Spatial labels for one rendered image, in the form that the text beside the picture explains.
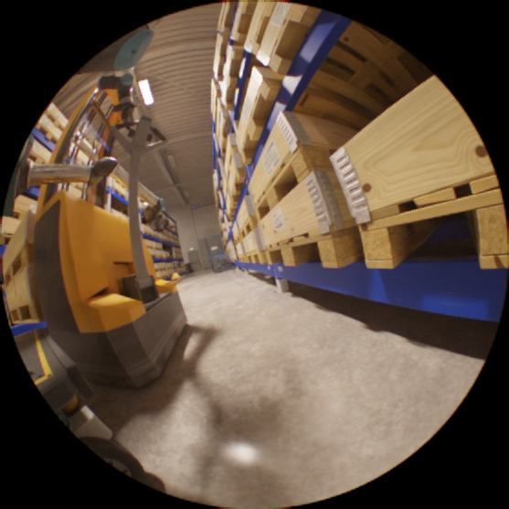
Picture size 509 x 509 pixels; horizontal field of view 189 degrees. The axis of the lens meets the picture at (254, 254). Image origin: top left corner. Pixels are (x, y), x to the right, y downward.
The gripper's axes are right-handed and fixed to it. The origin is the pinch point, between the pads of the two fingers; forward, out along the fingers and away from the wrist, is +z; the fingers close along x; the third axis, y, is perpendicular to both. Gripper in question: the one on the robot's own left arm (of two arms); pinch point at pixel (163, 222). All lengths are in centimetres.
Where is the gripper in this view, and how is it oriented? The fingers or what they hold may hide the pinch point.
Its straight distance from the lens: 112.2
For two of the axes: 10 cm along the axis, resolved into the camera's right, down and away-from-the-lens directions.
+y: -6.8, 1.8, -7.1
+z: 7.3, 1.1, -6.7
